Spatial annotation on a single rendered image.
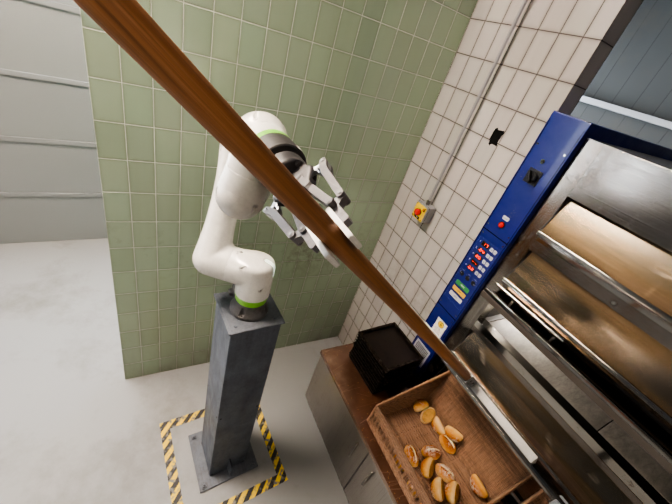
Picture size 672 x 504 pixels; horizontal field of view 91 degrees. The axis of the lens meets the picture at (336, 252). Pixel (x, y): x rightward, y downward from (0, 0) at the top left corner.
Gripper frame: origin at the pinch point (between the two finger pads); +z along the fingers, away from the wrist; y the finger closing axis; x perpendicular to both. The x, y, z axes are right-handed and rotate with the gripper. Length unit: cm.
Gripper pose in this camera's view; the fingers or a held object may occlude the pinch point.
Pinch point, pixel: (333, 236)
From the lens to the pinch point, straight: 44.0
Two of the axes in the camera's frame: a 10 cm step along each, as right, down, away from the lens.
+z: 4.3, 6.0, -6.7
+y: -7.6, 6.4, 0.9
